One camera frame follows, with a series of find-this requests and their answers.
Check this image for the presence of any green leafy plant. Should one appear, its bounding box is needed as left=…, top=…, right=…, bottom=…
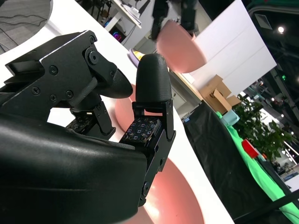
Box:
left=233, top=93, right=295, bottom=164

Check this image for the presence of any purple plate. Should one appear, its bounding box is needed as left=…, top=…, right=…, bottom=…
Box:
left=127, top=48, right=143, bottom=68

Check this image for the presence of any brown cardboard box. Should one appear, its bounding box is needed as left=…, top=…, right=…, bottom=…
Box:
left=198, top=74, right=232, bottom=101
left=210, top=88, right=242, bottom=115

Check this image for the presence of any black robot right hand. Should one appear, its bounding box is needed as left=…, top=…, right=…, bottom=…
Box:
left=0, top=29, right=176, bottom=224

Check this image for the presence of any bright green cloth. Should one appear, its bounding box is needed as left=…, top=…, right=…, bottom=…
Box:
left=216, top=111, right=299, bottom=215

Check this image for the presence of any black backdrop cloth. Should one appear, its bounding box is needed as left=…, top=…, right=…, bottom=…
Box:
left=182, top=100, right=299, bottom=224

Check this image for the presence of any white office desk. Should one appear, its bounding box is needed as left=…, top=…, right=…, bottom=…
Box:
left=102, top=0, right=150, bottom=33

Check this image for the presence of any white partition panel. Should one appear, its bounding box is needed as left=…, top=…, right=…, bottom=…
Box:
left=190, top=0, right=278, bottom=98

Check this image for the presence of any black computer with coloured lights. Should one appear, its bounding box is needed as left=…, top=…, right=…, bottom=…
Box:
left=109, top=25, right=127, bottom=43

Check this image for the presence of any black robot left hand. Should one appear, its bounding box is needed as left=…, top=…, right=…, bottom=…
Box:
left=150, top=0, right=200, bottom=40

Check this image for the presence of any small red box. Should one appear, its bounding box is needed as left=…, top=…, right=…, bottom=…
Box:
left=242, top=138, right=260, bottom=159

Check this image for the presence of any light wooden table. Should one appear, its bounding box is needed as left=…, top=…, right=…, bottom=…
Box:
left=169, top=69, right=204, bottom=102

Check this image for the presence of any pale teal box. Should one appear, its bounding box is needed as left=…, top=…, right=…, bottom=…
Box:
left=221, top=109, right=240, bottom=126

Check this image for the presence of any square ceiling air vent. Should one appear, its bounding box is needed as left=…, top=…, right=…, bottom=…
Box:
left=253, top=13, right=273, bottom=30

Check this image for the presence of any pink plastic bowl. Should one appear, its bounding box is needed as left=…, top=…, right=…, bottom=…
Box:
left=156, top=19, right=208, bottom=74
left=129, top=158, right=206, bottom=224
left=114, top=83, right=138, bottom=137

